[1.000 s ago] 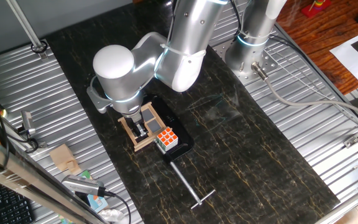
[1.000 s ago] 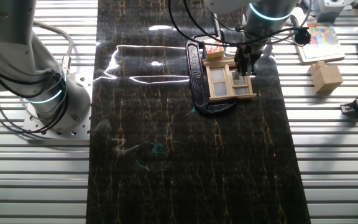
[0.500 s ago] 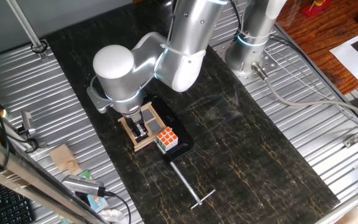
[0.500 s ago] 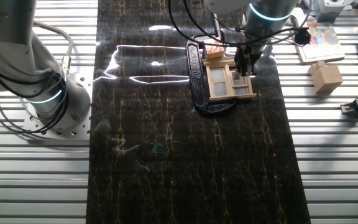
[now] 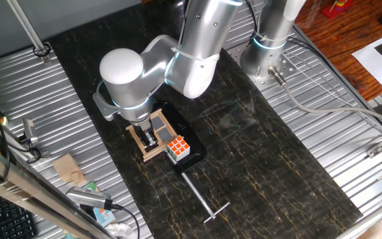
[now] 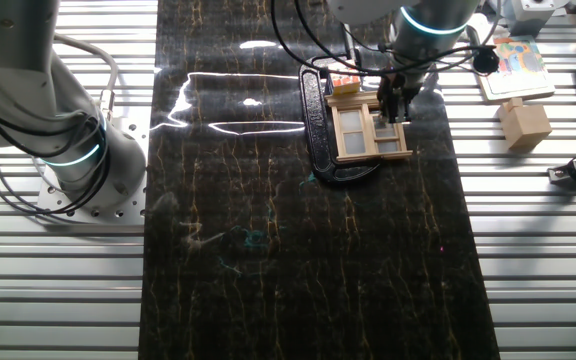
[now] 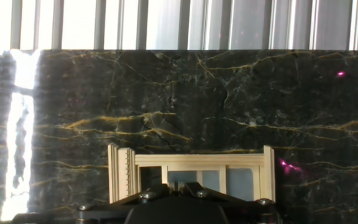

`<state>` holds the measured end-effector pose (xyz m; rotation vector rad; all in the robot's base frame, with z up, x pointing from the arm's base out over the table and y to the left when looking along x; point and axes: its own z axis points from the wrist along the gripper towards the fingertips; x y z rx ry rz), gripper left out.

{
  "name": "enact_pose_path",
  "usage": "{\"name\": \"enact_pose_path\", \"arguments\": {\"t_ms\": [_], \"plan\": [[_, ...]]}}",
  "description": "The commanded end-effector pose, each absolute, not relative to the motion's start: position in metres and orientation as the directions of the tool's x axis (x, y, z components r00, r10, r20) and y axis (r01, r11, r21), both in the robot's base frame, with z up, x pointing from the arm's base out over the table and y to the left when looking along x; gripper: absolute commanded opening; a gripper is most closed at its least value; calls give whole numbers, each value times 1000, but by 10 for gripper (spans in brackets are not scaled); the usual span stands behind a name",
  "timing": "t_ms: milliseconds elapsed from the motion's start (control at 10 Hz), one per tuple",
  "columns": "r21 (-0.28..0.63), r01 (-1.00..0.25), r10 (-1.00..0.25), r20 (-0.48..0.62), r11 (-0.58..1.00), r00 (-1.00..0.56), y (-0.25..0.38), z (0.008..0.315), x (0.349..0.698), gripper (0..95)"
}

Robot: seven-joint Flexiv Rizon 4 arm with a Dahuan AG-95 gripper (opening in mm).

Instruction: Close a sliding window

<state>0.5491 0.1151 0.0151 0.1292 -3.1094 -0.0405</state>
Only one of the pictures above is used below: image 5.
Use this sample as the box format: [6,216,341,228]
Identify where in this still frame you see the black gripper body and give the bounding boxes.
[138,123,154,141]

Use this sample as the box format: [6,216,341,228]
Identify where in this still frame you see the wooden sliding window model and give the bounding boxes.
[125,108,184,163]

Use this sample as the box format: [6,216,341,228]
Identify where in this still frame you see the rubik's cube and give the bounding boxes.
[164,135,191,163]

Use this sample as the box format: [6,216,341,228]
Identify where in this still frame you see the black C-clamp with silver screw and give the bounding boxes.
[147,100,231,224]

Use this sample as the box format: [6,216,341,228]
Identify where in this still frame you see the colourful picture puzzle board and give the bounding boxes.
[84,181,116,228]

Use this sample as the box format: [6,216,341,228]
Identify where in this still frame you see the small cardboard piece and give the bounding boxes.
[52,153,88,187]

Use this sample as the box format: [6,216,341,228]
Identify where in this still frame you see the white crumpled plastic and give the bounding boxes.
[105,222,135,238]

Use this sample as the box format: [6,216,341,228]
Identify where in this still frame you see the black marble pattern mat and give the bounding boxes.
[48,0,364,239]

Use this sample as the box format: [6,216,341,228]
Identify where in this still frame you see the silver robot mounting plate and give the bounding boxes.
[227,41,300,93]

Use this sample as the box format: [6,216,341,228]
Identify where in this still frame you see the black keyboard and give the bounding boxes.
[0,193,38,239]

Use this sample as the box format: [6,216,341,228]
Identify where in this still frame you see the brown wooden table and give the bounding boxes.
[293,0,382,102]

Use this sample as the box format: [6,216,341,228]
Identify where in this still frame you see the white marker paper sheet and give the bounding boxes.
[351,32,382,89]

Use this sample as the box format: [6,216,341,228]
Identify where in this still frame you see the black camera cable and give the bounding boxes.
[110,200,141,239]

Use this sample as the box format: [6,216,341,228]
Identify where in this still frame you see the silver depth camera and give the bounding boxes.
[22,118,39,145]
[65,185,115,210]

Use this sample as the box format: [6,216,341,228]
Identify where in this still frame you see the black camera ball mount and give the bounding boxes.
[17,135,51,164]

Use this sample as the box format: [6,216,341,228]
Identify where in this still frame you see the aluminium frame beam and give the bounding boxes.
[0,134,117,239]

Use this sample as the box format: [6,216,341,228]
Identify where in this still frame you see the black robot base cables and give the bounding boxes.
[246,0,259,37]

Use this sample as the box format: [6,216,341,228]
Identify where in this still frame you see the silver camera pole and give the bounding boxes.
[6,0,52,64]

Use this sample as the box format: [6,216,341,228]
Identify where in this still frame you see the thin black table cable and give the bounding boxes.
[286,35,382,136]

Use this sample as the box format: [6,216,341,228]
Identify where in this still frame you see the thick gray robot cable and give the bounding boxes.
[267,65,382,132]

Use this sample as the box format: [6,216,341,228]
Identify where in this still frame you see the red ring stacking toy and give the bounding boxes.
[321,0,355,20]

